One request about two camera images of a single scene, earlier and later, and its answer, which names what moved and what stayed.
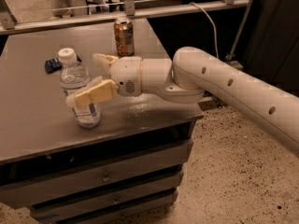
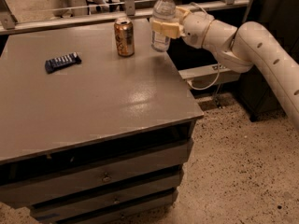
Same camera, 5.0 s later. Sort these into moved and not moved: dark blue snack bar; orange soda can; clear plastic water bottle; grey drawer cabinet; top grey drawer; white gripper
Moved: white gripper; clear plastic water bottle
Not moved: orange soda can; dark blue snack bar; grey drawer cabinet; top grey drawer
